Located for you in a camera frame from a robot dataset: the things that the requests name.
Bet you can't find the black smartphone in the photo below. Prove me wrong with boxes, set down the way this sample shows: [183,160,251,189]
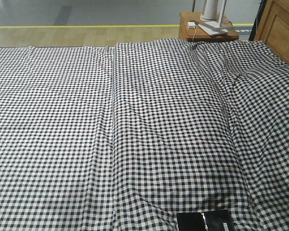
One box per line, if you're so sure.
[176,209,235,231]

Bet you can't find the black white checkered bedsheet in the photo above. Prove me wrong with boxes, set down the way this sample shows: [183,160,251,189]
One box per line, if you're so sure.
[0,39,289,231]

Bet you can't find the white charger adapter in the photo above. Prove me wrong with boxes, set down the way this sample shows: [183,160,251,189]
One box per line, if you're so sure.
[187,22,196,29]

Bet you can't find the wooden nightstand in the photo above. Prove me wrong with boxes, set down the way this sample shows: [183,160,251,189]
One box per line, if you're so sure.
[178,12,239,42]

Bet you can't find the white cylindrical device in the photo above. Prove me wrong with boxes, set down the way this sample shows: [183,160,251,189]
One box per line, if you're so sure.
[200,0,218,21]

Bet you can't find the wooden headboard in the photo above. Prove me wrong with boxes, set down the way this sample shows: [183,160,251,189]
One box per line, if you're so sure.
[254,0,289,63]

